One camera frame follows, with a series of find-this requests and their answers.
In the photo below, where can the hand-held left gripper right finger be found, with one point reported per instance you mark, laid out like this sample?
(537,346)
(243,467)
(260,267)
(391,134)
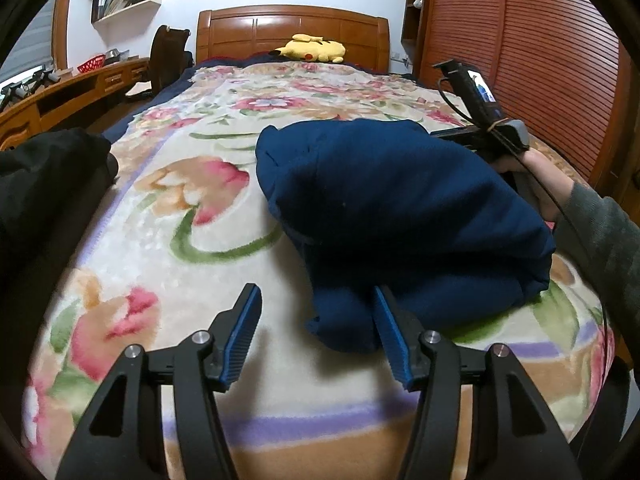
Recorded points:
(392,340)

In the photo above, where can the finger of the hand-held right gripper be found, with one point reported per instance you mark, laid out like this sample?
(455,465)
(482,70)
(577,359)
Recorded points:
(460,137)

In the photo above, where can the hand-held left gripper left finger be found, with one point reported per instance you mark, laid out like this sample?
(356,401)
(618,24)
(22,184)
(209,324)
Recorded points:
(245,332)

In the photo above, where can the navy blue suit jacket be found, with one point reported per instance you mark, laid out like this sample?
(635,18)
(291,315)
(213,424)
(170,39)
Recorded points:
(400,210)

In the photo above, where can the person's right forearm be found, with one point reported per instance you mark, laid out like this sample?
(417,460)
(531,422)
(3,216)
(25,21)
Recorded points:
(600,240)

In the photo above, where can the person's right hand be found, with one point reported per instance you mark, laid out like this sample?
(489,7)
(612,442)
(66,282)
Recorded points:
(517,165)

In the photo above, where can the floral plush blanket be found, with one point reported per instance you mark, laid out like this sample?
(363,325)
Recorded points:
(200,260)

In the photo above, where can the wooden louvered wardrobe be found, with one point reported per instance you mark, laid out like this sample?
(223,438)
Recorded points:
(540,50)

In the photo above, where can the wooden open side shelf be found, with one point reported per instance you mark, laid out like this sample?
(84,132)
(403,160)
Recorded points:
(411,25)

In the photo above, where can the yellow plush toy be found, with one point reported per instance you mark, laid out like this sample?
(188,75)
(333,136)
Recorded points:
(312,50)

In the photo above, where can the wooden bed headboard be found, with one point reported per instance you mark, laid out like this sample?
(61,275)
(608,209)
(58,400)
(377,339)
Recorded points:
(240,30)

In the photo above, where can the dark cloth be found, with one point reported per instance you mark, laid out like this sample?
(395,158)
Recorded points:
(50,170)

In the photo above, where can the dark brown chair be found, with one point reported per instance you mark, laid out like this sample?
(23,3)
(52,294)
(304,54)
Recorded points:
(167,55)

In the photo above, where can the wooden desk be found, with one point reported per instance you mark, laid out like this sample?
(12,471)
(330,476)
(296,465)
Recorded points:
(65,90)

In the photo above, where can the metal bowl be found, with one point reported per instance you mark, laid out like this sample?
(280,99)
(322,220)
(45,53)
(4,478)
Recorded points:
(112,55)

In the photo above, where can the red plastic basket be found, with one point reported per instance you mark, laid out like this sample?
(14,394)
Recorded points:
(90,66)

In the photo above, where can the black metal tool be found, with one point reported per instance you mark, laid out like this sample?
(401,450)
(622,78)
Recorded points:
(30,85)

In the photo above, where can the grey window blind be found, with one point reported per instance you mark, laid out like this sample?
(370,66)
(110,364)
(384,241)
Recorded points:
(27,45)

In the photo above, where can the white wall socket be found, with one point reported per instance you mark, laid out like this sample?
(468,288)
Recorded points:
(401,59)

